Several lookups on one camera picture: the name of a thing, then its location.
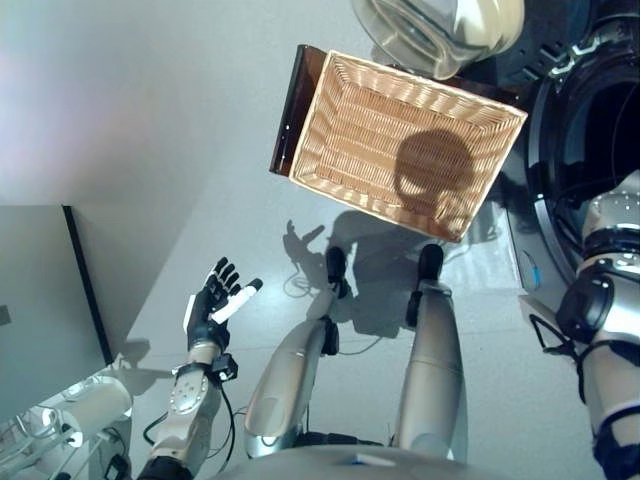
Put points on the small black charger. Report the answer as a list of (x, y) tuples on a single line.
[(117, 467)]

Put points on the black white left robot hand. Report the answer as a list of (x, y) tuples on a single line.
[(202, 320)]

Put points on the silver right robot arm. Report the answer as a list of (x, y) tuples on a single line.
[(610, 310)]

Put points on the white cylindrical device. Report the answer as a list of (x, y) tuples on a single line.
[(95, 405)]

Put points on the black edged white board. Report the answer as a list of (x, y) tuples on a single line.
[(45, 310)]

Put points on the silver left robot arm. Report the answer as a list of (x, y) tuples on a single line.
[(187, 410)]

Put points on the dark grey washing machine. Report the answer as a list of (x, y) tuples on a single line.
[(570, 150)]

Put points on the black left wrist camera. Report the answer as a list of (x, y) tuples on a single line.
[(224, 366)]

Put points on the silver right robot leg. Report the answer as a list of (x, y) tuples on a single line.
[(435, 370)]

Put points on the rectangular wicker laundry basket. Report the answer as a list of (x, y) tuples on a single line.
[(375, 140)]

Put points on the round glass washing machine door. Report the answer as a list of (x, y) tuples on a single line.
[(440, 30)]

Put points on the silver robot torso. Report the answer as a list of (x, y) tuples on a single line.
[(360, 465)]

